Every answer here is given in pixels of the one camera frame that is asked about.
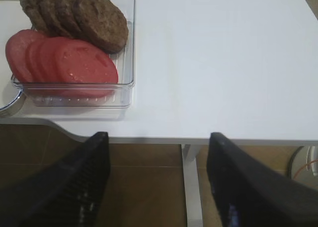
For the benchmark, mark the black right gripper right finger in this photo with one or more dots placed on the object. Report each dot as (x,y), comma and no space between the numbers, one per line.
(249,194)

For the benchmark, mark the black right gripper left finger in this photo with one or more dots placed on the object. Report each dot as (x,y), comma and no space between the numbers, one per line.
(67,193)

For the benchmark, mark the right white table leg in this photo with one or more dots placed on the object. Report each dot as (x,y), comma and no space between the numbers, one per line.
(191,185)

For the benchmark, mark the clear patty tomato container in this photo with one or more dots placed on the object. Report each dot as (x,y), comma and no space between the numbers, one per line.
(45,94)

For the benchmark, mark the red tomato slice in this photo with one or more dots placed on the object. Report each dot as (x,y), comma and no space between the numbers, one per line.
(15,52)
(32,56)
(46,60)
(85,68)

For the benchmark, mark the brown meat patty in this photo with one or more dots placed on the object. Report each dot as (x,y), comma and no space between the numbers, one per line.
(64,13)
(30,8)
(103,23)
(49,14)

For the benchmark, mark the white round base with cable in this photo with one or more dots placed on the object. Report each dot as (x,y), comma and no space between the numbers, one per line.
(303,165)

